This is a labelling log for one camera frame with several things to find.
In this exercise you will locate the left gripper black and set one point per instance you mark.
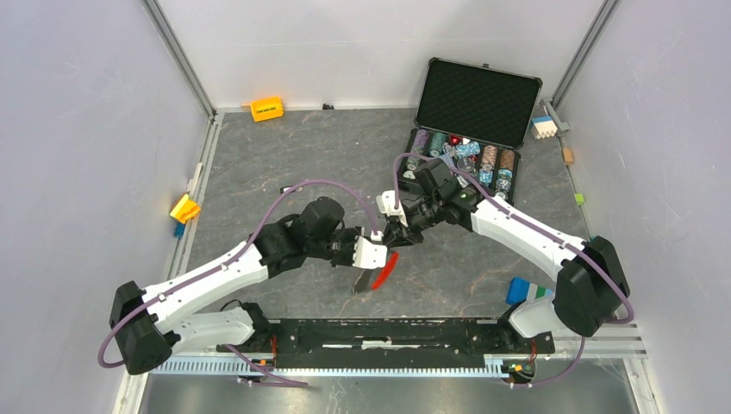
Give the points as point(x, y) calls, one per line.
point(353, 235)

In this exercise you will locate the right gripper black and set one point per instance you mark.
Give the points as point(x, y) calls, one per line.
point(409, 235)

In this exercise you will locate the red handled keyring tool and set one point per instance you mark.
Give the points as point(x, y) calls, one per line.
point(373, 279)

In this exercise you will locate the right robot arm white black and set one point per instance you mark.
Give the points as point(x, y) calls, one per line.
point(591, 288)

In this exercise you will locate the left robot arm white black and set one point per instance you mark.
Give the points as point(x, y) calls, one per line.
point(151, 324)

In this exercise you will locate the blue green white brick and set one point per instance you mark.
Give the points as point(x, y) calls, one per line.
point(521, 290)

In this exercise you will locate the black poker chip case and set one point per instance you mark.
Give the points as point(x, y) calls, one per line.
point(474, 118)

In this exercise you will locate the orange yellow toy block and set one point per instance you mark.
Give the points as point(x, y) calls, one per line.
point(266, 109)

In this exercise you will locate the yellow orange block left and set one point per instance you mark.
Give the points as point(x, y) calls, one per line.
point(185, 209)

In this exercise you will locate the blue small block left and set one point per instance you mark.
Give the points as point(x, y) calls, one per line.
point(179, 230)

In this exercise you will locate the white blue toy block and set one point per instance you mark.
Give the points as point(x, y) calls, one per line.
point(543, 127)

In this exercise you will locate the small wooden cube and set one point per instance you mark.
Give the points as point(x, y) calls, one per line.
point(568, 156)

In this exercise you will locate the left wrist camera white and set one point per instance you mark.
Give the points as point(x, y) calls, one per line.
point(369, 251)

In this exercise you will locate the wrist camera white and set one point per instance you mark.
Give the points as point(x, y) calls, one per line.
point(389, 205)
point(369, 251)

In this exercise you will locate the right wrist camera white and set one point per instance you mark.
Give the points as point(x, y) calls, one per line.
point(389, 205)

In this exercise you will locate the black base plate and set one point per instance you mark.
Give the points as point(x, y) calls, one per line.
point(361, 343)

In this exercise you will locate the white toothed cable rail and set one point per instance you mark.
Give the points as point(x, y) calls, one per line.
point(235, 366)

